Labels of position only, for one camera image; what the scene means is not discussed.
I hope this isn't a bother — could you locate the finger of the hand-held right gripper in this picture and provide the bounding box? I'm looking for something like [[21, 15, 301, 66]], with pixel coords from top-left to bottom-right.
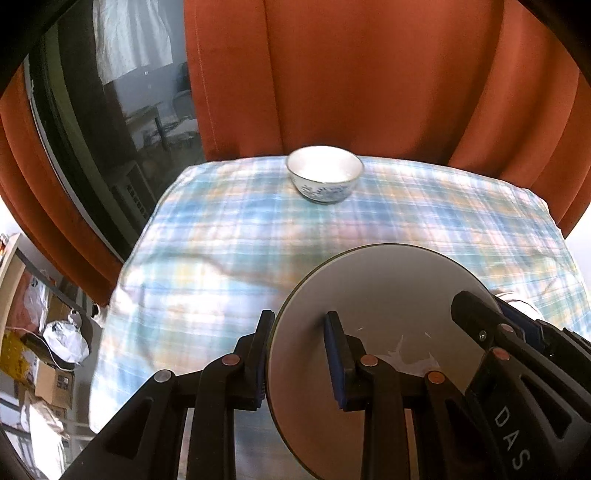
[[501, 300, 591, 393], [451, 290, 591, 480]]

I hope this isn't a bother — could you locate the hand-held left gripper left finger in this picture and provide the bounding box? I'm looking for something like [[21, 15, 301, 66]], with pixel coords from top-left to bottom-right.
[[60, 309, 276, 480]]

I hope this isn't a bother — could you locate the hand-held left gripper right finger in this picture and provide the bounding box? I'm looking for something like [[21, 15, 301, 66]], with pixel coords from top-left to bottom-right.
[[323, 311, 504, 480]]

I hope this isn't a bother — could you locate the large white gold-rimmed bowl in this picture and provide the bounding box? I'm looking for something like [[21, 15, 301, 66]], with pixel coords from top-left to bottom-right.
[[267, 244, 492, 480]]

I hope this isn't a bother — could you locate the plaid tablecloth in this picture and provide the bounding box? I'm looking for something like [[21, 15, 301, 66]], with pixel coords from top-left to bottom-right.
[[88, 156, 583, 480]]

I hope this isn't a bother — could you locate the crumpled grey plastic bag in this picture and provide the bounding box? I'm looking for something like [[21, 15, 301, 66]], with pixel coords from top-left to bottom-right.
[[44, 314, 90, 365]]

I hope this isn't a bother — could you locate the cardboard box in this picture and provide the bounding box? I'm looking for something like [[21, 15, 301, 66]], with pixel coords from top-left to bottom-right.
[[34, 360, 75, 409]]

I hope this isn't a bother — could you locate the white bowl blue pattern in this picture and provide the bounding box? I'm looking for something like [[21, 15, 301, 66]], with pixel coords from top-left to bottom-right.
[[285, 146, 363, 205]]

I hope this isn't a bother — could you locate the white plastic bag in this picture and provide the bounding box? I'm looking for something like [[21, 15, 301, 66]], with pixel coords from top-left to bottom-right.
[[18, 397, 68, 462]]

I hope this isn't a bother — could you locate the beige shelf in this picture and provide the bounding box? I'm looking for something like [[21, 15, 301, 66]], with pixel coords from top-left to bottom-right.
[[0, 233, 35, 296]]

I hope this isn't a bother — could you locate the glass window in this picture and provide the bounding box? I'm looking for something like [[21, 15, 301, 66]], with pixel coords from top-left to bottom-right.
[[25, 0, 206, 264]]

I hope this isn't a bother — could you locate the orange curtain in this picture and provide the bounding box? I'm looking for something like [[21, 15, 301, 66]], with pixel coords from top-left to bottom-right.
[[0, 0, 591, 308]]

